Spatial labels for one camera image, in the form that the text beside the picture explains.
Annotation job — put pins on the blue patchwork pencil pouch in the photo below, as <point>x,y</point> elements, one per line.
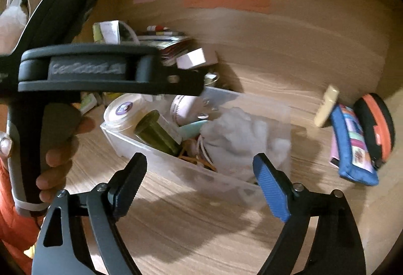
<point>354,159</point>

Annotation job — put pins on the white fluffy pompom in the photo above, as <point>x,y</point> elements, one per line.
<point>13,22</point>

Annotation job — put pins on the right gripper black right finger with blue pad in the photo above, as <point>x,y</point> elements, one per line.
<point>336,247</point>

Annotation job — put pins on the stack of books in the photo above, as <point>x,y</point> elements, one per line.
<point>171,43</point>

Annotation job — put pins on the clear plastic storage bin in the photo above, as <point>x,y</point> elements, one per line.
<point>192,167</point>

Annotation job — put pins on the white tape roll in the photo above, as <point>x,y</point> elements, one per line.
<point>125,112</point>

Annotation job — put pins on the pink round jar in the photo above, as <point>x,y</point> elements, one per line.
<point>186,109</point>

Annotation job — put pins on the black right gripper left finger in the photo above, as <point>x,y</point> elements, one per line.
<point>62,247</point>

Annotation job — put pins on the yellow green bottle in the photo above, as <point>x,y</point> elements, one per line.
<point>97,33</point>

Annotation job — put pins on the person's left hand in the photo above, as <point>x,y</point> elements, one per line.
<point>59,158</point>

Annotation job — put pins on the white cardboard box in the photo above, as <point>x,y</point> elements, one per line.
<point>200,57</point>

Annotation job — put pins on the white magazine file holder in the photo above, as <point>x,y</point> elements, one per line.
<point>118,32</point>

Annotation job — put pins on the white bowl of trinkets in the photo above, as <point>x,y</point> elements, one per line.
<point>211,79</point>

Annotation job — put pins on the pink phone under pouch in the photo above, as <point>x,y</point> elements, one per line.
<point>334,159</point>

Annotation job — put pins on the black orange zip case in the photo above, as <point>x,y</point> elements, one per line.
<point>378,127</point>

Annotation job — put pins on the cream lotion bottle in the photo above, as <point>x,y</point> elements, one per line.
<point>329,100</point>

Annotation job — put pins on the orange sleeve forearm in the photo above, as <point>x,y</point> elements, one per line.
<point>18,233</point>

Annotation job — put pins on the olive green jar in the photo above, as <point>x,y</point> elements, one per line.
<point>158,133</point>

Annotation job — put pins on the white drawstring cloth bag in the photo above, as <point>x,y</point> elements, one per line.
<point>233,139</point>

